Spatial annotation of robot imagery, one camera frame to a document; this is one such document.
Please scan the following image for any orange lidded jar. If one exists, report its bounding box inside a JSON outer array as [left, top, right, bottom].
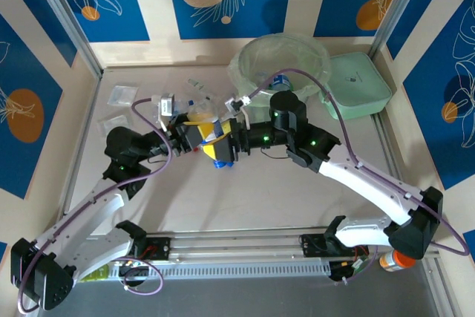
[[378, 249, 417, 272]]

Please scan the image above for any white camera bracket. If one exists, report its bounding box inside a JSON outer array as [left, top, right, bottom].
[[237, 96, 254, 127], [155, 111, 175, 133]]

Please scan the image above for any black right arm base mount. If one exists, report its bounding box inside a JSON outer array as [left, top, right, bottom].
[[299, 233, 335, 258]]

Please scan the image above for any white right camera bracket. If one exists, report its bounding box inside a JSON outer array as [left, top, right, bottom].
[[237, 96, 254, 127]]

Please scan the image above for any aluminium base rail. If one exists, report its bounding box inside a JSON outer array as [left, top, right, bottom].
[[55, 224, 442, 263]]

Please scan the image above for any white left camera bracket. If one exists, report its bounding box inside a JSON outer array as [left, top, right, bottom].
[[155, 111, 175, 133]]

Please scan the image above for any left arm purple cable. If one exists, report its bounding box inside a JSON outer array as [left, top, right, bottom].
[[16, 97, 174, 314]]

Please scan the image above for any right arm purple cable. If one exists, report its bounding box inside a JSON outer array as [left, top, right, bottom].
[[240, 68, 471, 258]]

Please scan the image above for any clear Pepsi bottle blue cap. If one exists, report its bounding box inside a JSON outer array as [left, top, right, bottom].
[[186, 102, 234, 170]]

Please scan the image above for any purple cable loop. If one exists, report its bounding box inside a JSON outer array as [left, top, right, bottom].
[[117, 256, 165, 298]]

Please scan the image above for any clear bottle green white label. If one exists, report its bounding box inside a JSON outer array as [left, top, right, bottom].
[[192, 94, 216, 108]]

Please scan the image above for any clear soda water bottle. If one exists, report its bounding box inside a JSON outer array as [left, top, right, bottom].
[[170, 97, 194, 116]]

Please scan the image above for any grey slotted cable duct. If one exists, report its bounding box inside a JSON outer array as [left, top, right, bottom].
[[107, 260, 332, 281]]

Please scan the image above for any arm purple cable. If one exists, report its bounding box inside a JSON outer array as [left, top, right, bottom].
[[16, 97, 174, 314], [240, 68, 471, 258]]

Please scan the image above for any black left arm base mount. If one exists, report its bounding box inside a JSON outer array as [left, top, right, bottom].
[[129, 235, 172, 263]]

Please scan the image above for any aluminium frame post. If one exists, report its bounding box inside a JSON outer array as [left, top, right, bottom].
[[25, 0, 104, 79], [368, 0, 438, 59]]

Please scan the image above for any mint green lidded box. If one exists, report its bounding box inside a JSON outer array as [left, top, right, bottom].
[[318, 51, 393, 121]]

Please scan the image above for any clear plastic packet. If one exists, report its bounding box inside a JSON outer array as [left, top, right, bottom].
[[96, 114, 130, 137], [109, 85, 140, 106]]

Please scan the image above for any green button box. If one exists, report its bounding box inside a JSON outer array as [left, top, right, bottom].
[[79, 264, 111, 283]]

